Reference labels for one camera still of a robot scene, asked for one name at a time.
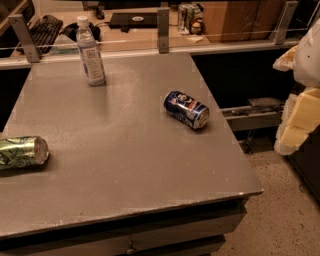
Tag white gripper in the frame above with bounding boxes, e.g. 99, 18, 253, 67
273, 19, 320, 155

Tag clear plastic water bottle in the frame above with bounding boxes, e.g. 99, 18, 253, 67
76, 16, 106, 86

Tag brown cardboard box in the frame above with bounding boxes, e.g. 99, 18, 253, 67
202, 0, 286, 43

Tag blue soda can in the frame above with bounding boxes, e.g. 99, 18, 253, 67
163, 91, 210, 130

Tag cans on back desk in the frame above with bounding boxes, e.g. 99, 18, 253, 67
177, 4, 203, 35

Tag black laptop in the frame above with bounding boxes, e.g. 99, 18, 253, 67
109, 13, 157, 29

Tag black headphones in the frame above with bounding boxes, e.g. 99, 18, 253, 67
60, 23, 101, 42

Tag black keyboard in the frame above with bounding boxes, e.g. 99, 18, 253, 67
29, 15, 63, 54

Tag green soda can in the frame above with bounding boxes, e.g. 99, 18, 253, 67
0, 136, 49, 170

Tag grey drawer cabinet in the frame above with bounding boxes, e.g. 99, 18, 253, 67
0, 196, 249, 256

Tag metal shelf rail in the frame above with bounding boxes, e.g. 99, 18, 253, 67
222, 97, 284, 131

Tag right metal bracket post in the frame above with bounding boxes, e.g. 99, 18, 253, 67
272, 0, 298, 45

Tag metal bracket post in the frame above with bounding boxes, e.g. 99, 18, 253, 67
157, 7, 169, 54
272, 0, 298, 45
8, 14, 40, 63

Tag middle metal bracket post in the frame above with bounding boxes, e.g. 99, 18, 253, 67
157, 7, 169, 54

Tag left metal bracket post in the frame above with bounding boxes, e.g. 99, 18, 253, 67
8, 14, 40, 63

